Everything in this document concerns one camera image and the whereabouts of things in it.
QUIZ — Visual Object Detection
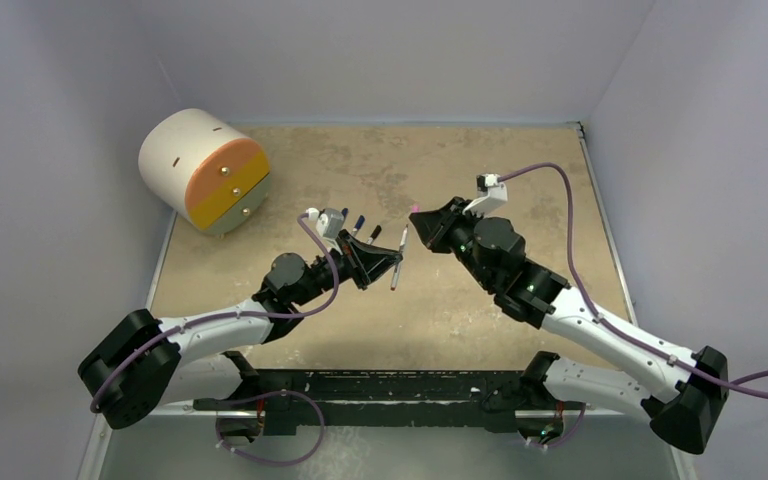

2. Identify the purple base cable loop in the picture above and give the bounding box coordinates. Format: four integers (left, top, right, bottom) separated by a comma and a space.
214, 388, 327, 466

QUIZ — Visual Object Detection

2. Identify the round white drawer cabinet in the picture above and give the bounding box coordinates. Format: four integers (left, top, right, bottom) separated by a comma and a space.
138, 108, 271, 236

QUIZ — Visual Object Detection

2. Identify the aluminium table edge rail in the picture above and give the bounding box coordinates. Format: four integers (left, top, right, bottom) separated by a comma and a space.
571, 121, 639, 326

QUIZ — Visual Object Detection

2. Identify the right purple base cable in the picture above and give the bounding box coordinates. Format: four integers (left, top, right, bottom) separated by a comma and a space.
523, 400, 591, 452

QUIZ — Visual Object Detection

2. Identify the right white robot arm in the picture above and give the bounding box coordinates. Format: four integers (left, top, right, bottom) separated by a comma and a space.
409, 197, 729, 455

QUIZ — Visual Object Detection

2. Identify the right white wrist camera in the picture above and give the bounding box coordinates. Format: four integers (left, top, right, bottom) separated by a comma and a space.
463, 173, 508, 217

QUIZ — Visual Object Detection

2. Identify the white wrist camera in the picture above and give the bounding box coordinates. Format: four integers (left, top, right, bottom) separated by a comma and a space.
302, 208, 345, 250
463, 173, 508, 217

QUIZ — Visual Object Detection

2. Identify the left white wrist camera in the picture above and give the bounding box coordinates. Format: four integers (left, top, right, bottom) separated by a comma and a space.
302, 208, 345, 250

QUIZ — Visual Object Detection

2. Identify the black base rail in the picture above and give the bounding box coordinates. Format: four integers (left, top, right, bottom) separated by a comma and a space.
193, 352, 583, 437

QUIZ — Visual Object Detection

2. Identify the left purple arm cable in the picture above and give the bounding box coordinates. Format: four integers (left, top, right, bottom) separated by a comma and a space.
89, 211, 342, 415

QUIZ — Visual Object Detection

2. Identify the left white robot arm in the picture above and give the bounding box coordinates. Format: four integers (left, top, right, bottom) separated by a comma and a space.
77, 230, 403, 429

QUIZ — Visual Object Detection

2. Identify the pen with red tip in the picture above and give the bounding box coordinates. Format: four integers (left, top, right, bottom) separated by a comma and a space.
389, 225, 410, 293

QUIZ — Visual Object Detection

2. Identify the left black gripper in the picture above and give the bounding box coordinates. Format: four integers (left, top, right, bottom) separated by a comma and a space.
293, 229, 401, 307

